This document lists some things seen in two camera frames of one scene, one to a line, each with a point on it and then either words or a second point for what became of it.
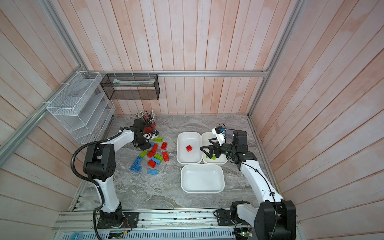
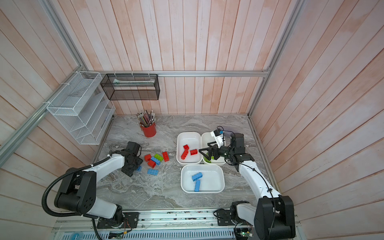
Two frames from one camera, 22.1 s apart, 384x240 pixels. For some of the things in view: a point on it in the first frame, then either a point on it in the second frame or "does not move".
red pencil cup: (150, 129) does not move
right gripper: (217, 148) does not move
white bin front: (202, 179) does not move
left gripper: (145, 146) to (129, 172)
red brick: (150, 154) to (193, 152)
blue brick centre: (157, 161) does not move
